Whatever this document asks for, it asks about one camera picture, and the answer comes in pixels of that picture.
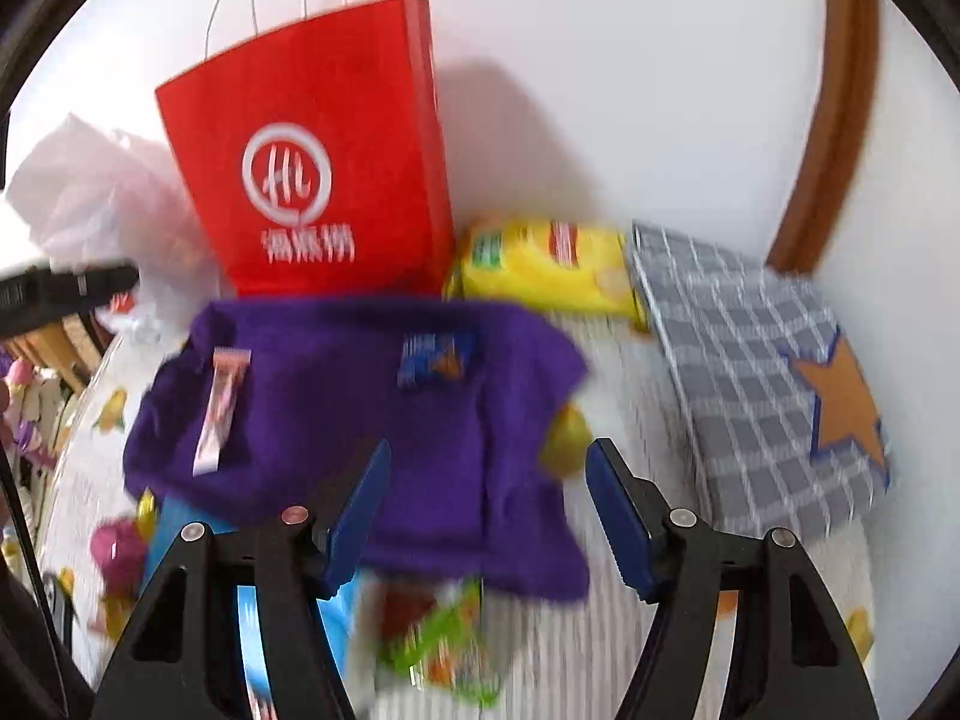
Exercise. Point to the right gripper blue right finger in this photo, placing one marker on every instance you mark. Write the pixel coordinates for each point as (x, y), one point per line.
(632, 512)

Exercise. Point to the purple towel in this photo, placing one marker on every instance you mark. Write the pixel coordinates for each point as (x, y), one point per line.
(467, 495)

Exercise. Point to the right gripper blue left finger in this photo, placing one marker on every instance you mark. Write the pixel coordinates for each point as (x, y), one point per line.
(345, 508)

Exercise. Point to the blue tissue pack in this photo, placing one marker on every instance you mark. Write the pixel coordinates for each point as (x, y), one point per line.
(337, 615)

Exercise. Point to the white Miniso plastic bag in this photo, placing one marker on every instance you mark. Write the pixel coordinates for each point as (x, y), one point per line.
(92, 196)

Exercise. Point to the red paper shopping bag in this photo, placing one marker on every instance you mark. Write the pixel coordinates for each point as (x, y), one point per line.
(314, 155)

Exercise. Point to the brown wooden door frame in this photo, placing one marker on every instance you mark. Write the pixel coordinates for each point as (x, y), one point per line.
(836, 136)

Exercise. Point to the pink striped candy packet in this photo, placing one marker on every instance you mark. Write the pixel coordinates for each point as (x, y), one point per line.
(229, 368)

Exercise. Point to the blue cookie snack packet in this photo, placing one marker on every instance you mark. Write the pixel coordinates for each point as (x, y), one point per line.
(428, 358)

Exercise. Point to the grey checked star cushion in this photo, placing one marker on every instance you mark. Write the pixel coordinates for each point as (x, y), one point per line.
(785, 431)

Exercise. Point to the yellow potato chips bag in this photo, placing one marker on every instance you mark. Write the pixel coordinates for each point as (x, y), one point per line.
(546, 266)

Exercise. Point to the green orange snack packet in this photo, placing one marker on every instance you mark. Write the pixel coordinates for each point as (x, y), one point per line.
(429, 635)

